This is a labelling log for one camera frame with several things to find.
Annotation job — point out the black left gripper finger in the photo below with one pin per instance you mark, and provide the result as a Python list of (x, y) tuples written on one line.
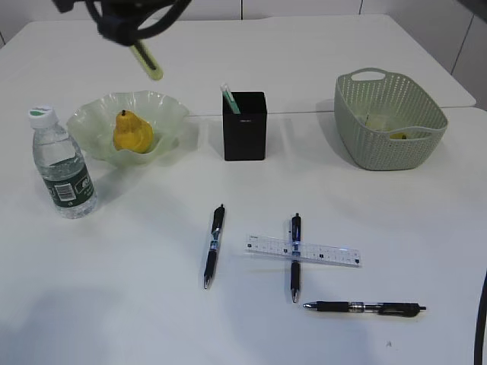
[(120, 30)]

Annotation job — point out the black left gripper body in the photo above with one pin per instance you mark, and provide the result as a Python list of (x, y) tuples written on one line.
[(119, 8)]

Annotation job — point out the clear plastic water bottle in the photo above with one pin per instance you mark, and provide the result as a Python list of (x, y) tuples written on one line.
[(60, 163)]

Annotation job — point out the yellow utility knife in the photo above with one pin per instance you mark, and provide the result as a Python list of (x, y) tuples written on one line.
[(147, 61)]

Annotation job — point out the green woven plastic basket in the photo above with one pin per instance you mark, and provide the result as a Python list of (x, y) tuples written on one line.
[(376, 91)]

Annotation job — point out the black gel pen middle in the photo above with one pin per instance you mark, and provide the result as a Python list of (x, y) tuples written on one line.
[(295, 273)]

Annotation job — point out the black square pen holder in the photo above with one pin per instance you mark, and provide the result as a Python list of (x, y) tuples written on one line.
[(244, 134)]

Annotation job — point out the black gel pen bottom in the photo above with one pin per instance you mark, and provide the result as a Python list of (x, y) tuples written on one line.
[(406, 310)]

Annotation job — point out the black gel pen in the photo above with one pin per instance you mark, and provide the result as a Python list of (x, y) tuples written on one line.
[(406, 310), (212, 257), (295, 273)]

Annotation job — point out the black gel pen left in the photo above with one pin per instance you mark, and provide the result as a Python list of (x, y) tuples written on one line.
[(212, 257)]

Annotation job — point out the yellow pear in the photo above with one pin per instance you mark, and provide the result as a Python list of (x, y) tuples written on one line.
[(132, 133)]

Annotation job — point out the green wavy glass plate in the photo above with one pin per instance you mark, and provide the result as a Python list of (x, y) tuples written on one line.
[(93, 125)]

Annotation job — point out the clear plastic ruler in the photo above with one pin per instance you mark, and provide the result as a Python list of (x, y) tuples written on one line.
[(286, 249)]

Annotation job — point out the green white mechanical pencil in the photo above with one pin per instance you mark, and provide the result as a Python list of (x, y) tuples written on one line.
[(228, 96)]

